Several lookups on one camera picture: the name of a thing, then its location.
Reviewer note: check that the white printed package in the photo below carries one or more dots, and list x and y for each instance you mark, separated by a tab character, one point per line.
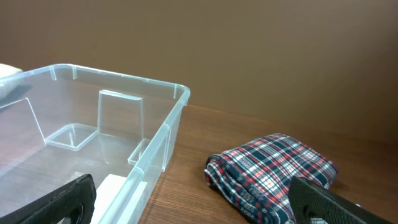
107	191

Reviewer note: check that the cream cloth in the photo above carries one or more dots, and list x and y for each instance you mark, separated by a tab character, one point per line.
10	84

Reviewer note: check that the plaid cloth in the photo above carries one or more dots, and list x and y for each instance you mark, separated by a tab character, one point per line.
255	177

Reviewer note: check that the clear plastic storage container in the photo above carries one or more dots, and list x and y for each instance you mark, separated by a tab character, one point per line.
63	121

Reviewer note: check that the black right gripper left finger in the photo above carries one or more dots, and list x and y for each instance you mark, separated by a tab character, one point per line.
73	202

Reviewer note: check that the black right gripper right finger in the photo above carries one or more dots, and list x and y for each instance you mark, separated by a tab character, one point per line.
312	203

